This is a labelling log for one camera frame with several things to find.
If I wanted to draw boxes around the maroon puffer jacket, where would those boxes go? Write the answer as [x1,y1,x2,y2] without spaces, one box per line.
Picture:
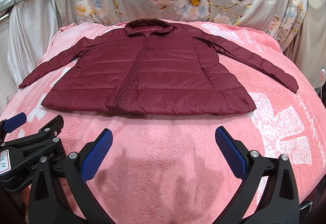
[20,19,298,115]

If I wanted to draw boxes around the pink fleece blanket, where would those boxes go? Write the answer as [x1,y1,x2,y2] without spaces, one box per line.
[0,20,326,224]

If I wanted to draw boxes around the silver satin curtain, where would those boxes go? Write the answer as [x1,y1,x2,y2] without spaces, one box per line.
[1,0,61,109]

